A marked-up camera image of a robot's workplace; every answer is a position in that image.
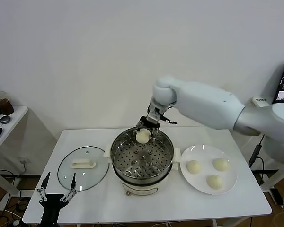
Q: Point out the white steamed baozi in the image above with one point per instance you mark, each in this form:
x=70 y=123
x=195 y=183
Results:
x=142 y=137
x=221 y=164
x=193 y=167
x=215 y=182

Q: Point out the black device on floor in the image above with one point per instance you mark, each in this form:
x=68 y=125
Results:
x=277 y=196

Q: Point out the white round plate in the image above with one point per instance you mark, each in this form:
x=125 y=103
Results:
x=203 y=184

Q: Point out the perforated steel steamer pot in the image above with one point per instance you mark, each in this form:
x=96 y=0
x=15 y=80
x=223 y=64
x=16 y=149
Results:
x=142 y=165

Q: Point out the plastic cup of dark drink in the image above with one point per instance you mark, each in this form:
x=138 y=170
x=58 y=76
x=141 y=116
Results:
x=5 y=106

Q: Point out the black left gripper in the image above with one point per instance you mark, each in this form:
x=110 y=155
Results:
x=50 y=203

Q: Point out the white side table with cup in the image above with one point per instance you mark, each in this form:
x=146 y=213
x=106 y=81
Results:
x=14 y=123

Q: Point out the white wall outlet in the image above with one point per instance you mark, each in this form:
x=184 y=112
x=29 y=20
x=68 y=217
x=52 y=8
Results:
x=23 y=160

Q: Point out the white side table with laptop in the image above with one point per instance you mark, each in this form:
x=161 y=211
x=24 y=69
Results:
x=274 y=170

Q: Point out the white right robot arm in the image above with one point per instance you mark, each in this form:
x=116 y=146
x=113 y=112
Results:
x=203 y=101

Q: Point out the white printed label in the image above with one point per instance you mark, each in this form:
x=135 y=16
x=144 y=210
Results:
x=260 y=100

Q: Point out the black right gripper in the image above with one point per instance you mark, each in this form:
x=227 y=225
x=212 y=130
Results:
x=144 y=121

